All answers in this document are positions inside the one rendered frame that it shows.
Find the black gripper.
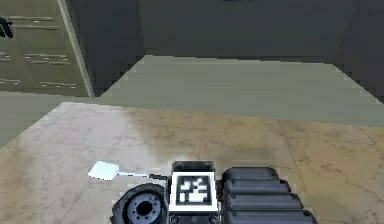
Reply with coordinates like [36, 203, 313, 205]
[110, 170, 170, 224]

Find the pale blue card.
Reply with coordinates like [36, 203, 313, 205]
[87, 160, 120, 182]

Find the black handle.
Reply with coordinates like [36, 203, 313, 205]
[0, 18, 14, 39]

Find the olive grey cupboard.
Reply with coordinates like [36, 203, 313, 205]
[0, 0, 96, 99]

